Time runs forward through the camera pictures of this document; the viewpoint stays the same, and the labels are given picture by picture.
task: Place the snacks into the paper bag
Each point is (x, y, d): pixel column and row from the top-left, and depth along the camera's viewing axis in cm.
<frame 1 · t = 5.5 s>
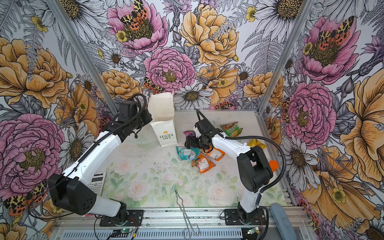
left hand: (151, 119, 81), fingers closed
right hand: (192, 148, 89), fingers open
white paper bag Love Life: (163, 105, 91), point 27 cm above the table
teal snack packet: (187, 154, 95), point 5 cm above the table
lower orange snack packet: (204, 164, 89), point 6 cm above the table
green snack packet: (232, 130, 105), point 6 cm above the table

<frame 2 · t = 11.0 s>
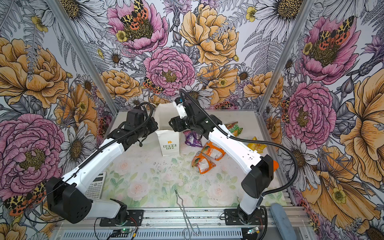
left hand: (157, 127, 81), fingers closed
right hand: (175, 125, 75), fingers open
white paper bag Love Life: (168, 139, 82), point 21 cm above the table
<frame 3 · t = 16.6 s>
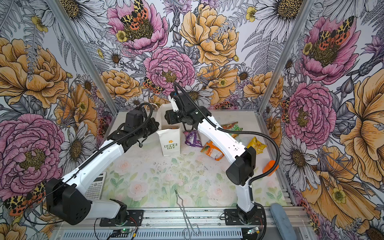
left hand: (159, 127, 81), fingers closed
right hand: (170, 120, 78), fingers open
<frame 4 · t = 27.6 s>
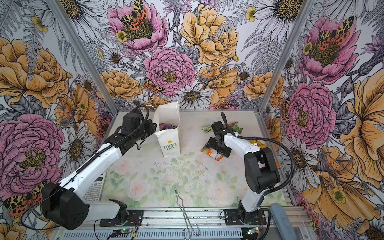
left hand: (157, 128, 81), fingers closed
right hand: (215, 153, 91), fingers open
purple snack packet: (162, 126, 98), point 13 cm above the table
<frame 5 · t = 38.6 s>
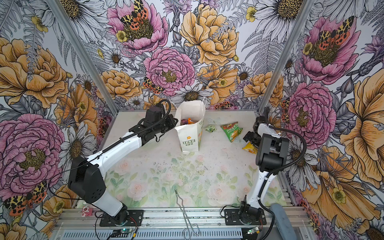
left hand: (178, 124, 84), fingers closed
right hand: (251, 147, 98), fingers open
white paper bag Love Life: (189, 128, 83), point 24 cm above the table
upper orange snack packet: (189, 121, 96), point 17 cm above the table
